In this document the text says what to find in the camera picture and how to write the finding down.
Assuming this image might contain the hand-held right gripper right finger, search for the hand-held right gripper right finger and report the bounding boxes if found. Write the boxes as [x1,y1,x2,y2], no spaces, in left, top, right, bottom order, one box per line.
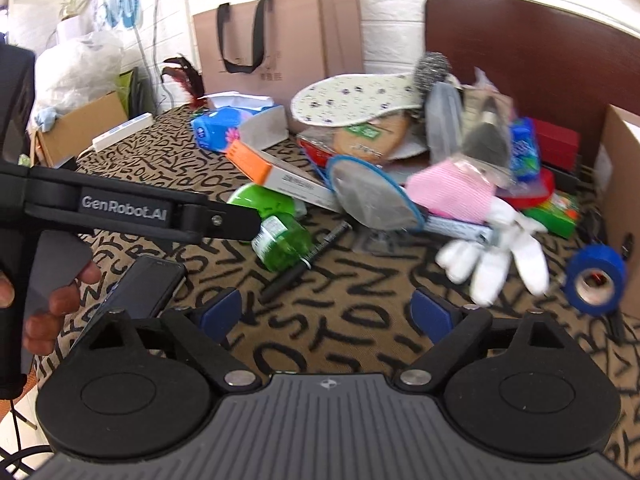
[396,286,577,392]

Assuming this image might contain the green plastic bottle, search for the green plastic bottle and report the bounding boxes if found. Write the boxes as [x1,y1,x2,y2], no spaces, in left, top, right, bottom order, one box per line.
[251,211,314,272]

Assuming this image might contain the letter printed blanket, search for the letter printed blanket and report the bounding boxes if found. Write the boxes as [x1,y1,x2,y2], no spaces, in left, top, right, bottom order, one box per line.
[30,104,640,480]

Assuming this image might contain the white plant pot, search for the white plant pot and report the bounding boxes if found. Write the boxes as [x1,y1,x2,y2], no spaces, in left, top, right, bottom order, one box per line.
[54,0,97,45]

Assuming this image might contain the green packet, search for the green packet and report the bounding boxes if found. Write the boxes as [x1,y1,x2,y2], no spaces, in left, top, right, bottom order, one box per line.
[524,191,582,240]

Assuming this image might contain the grey and white box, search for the grey and white box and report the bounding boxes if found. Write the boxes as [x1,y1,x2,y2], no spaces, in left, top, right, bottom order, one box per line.
[238,107,289,152]

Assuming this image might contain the cardboard box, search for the cardboard box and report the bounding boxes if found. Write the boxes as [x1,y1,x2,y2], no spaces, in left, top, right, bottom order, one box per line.
[594,104,640,307]

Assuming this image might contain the blue snack packet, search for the blue snack packet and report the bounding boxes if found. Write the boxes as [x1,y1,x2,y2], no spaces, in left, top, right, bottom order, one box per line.
[509,117,544,182]

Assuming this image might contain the floral patterned insole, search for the floral patterned insole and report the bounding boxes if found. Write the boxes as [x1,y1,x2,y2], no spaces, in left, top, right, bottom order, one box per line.
[291,72,427,127]

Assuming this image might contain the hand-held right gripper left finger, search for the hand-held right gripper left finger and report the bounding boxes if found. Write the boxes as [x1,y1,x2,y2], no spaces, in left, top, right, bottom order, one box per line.
[77,287,262,392]

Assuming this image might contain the blue tissue pack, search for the blue tissue pack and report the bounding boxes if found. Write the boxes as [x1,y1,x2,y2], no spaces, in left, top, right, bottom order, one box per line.
[191,105,284,154]

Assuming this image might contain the brown wooden headboard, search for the brown wooden headboard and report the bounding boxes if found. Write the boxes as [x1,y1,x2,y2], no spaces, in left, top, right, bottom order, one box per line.
[424,0,640,173]

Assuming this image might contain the orange and white box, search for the orange and white box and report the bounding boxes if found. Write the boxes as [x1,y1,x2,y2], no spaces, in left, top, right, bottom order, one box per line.
[224,139,347,214]

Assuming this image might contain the white plastic bag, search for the white plastic bag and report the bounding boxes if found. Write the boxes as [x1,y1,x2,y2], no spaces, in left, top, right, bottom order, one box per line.
[33,31,125,117]

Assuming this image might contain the packaged grey brush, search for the packaged grey brush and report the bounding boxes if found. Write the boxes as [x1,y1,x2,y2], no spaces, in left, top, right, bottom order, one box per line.
[424,81,517,182]

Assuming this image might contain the red feather duster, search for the red feather duster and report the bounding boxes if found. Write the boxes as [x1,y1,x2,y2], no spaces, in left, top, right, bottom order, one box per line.
[161,54,207,109]

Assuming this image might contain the black smartphone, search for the black smartphone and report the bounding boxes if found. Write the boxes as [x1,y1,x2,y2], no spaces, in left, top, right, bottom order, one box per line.
[75,254,189,352]

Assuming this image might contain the long white box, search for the long white box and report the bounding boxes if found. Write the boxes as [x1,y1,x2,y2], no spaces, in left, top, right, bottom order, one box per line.
[92,112,154,152]

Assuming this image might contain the person's left hand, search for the person's left hand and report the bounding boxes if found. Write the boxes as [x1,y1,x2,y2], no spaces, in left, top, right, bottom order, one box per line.
[0,259,103,357]

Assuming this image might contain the steel wool scrubber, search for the steel wool scrubber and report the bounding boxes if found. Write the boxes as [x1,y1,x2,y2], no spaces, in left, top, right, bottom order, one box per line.
[412,52,454,95]

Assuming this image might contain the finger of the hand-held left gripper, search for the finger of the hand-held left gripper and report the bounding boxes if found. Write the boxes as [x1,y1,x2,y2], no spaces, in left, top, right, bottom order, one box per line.
[180,201,264,244]

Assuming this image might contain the red box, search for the red box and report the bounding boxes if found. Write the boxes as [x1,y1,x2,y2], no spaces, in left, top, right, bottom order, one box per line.
[529,117,582,167]

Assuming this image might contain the brown paper bag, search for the brown paper bag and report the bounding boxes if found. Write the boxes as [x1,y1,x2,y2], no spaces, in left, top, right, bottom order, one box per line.
[192,0,367,107]

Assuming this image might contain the blue mesh skimmer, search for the blue mesh skimmer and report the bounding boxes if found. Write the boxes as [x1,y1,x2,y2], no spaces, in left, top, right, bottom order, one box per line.
[320,154,427,234]

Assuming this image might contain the open cardboard carton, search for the open cardboard carton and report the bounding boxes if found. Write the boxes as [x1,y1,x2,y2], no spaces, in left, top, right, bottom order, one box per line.
[29,91,129,169]

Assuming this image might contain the white glove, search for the white glove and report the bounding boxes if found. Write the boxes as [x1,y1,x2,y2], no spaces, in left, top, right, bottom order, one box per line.
[434,196,552,307]

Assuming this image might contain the red round lid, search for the red round lid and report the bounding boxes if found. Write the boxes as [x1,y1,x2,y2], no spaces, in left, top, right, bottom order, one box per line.
[499,167,557,211]

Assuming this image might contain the pink knitted cloth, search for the pink knitted cloth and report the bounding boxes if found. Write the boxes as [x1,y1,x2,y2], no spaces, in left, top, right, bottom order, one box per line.
[404,159,497,227]

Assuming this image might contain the packaged brown insoles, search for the packaged brown insoles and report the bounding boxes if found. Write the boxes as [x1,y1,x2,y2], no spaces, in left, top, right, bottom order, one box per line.
[298,109,432,167]

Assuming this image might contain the black pen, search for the black pen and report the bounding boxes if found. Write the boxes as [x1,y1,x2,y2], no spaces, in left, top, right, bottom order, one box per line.
[260,221,352,304]

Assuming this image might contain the blue tape roll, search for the blue tape roll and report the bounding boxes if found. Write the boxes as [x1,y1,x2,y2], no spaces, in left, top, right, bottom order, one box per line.
[564,244,629,317]

